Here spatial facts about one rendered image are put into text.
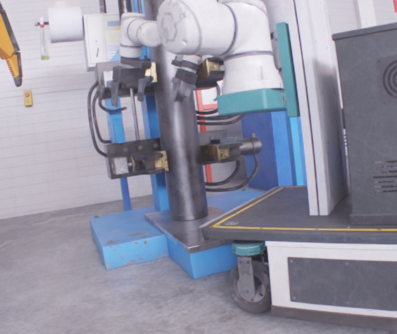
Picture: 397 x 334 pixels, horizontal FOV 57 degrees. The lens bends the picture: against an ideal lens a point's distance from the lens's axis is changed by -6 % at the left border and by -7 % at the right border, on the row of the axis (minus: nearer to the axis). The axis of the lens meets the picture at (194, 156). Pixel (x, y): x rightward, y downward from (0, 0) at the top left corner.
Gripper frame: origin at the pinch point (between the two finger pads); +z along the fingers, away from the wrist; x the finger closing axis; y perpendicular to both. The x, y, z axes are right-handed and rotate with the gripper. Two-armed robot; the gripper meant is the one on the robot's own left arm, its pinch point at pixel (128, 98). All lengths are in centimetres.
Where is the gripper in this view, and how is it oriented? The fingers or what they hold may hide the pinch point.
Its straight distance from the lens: 156.3
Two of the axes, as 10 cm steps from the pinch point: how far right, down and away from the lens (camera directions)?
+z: -1.1, 9.0, 4.2
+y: -7.5, -3.5, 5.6
